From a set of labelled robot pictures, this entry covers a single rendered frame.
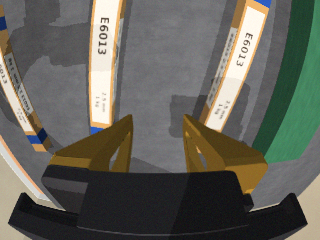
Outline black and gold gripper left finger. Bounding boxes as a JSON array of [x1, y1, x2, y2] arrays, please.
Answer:
[[48, 114, 134, 172]]

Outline brown flat pack with blue bands and white label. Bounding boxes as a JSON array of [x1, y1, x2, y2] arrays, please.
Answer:
[[89, 0, 127, 135]]

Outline low green platform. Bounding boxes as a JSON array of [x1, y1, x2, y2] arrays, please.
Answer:
[[252, 0, 320, 164]]

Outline brown welding electrode pack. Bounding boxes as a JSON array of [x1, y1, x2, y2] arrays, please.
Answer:
[[0, 5, 52, 152]]

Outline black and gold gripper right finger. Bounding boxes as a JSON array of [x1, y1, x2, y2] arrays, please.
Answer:
[[183, 114, 268, 195]]

